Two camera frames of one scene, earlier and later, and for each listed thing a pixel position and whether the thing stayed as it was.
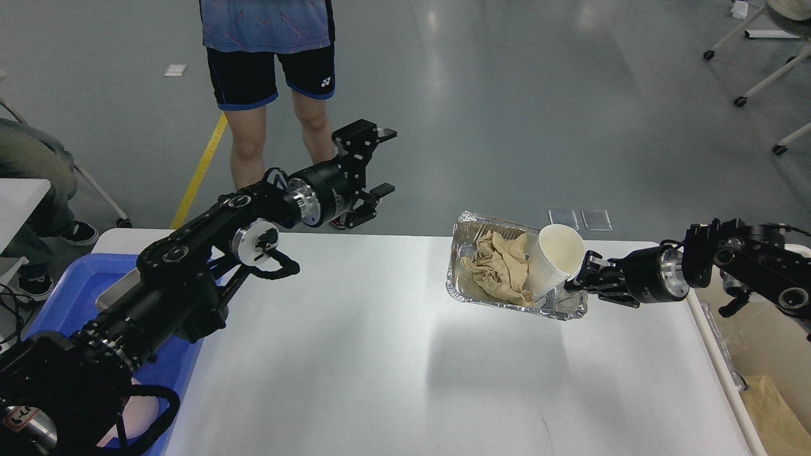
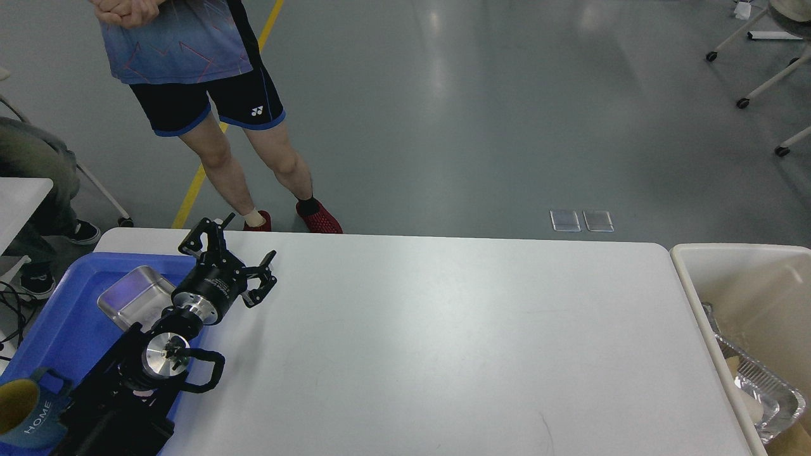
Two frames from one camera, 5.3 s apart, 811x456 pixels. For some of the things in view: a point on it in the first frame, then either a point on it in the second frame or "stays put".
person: x=243 y=40 to x=192 y=63
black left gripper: x=338 y=184 to x=218 y=277
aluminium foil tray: x=489 y=262 to x=780 y=404
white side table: x=19 y=199 stays put
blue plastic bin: x=71 y=302 stays put
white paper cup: x=557 y=256 to x=753 y=403
